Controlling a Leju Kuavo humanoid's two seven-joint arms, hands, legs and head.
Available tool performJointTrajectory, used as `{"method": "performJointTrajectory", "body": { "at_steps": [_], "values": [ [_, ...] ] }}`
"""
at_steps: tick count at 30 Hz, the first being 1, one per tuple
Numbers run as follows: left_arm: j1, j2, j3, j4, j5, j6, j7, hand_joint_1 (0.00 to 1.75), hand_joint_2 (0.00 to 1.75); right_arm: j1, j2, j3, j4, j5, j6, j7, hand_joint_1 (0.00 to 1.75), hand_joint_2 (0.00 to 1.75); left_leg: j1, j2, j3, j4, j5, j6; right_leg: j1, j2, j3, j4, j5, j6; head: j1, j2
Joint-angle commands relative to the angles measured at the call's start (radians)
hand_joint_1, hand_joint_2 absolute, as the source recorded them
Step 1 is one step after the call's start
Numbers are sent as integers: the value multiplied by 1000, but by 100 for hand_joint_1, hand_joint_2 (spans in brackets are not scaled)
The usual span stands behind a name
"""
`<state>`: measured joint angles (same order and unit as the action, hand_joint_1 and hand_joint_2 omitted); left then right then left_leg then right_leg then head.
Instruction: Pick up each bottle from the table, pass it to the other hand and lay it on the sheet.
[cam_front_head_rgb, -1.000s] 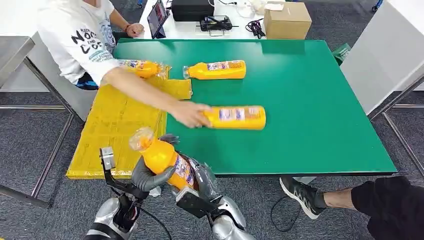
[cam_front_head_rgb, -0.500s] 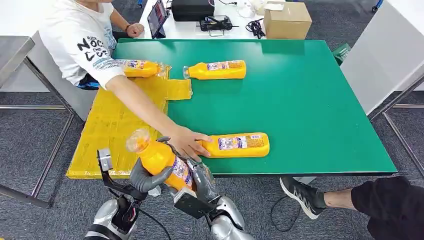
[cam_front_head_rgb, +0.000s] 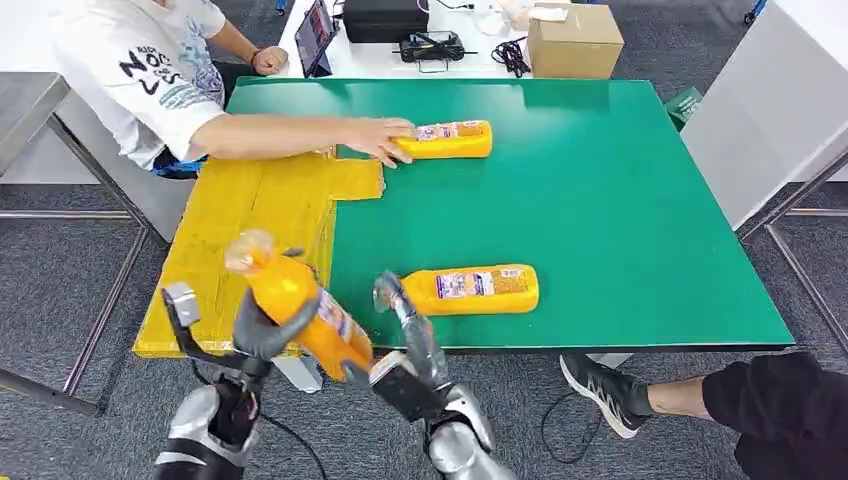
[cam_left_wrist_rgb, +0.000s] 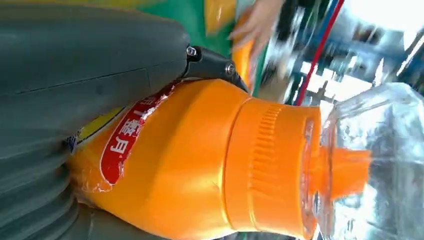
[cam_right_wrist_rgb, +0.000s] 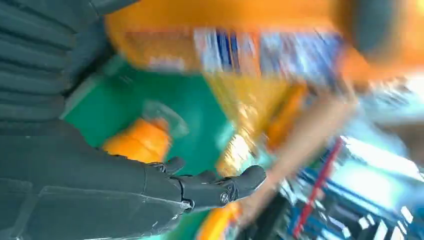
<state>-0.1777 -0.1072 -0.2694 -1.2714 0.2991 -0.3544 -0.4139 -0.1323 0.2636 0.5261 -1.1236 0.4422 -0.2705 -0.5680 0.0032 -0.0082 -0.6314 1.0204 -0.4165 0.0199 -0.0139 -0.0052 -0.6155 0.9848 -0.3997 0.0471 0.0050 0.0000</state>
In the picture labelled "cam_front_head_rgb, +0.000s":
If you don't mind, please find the tablet with stand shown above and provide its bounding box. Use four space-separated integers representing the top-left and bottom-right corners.
294 0 338 79

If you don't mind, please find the person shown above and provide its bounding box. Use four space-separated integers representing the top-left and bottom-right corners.
46 0 417 180
559 351 848 480

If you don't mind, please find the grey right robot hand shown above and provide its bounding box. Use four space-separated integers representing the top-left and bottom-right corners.
341 270 455 393

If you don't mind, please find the orange drink bottle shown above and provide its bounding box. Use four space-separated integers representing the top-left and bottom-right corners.
223 229 376 384
372 264 541 317
390 119 494 161

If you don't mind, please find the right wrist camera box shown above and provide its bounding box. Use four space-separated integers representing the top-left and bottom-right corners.
368 351 446 423

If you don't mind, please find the black coiled cable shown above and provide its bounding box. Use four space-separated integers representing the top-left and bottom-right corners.
491 37 533 79

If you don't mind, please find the black case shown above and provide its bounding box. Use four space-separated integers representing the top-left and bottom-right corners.
342 0 431 44

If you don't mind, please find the white side table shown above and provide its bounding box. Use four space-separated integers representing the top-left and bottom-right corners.
680 0 848 359

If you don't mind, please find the brown cardboard box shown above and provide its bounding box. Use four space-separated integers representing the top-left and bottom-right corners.
526 3 625 81

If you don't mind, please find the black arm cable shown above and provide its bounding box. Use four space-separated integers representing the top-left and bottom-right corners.
261 413 329 480

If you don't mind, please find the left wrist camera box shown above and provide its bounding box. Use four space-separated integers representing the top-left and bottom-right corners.
162 281 270 379

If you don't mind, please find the person's right hand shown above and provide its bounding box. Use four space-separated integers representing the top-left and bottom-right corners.
341 117 417 170

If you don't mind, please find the white table foot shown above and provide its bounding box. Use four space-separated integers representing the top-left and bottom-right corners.
586 352 634 370
271 354 325 395

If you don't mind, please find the person's left hand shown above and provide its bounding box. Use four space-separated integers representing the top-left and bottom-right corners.
251 44 291 77

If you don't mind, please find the green table mat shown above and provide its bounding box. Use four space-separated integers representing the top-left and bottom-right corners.
225 76 796 352

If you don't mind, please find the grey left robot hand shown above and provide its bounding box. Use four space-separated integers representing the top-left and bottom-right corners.
231 247 321 363

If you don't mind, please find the yellow sheet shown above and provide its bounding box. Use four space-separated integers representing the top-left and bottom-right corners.
131 150 387 361

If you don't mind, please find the grey steel table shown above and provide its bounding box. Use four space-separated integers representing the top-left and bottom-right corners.
0 71 197 420

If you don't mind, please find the black floor cable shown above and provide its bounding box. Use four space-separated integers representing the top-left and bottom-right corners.
539 390 604 465

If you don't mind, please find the small green box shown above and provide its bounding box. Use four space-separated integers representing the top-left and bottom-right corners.
664 86 705 132

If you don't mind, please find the black controller device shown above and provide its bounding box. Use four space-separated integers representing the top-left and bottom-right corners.
392 30 480 74

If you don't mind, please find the white plastic bag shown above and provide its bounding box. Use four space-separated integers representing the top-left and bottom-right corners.
471 0 531 38

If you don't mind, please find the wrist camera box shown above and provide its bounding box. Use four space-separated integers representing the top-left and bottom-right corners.
368 351 446 423
162 281 270 379

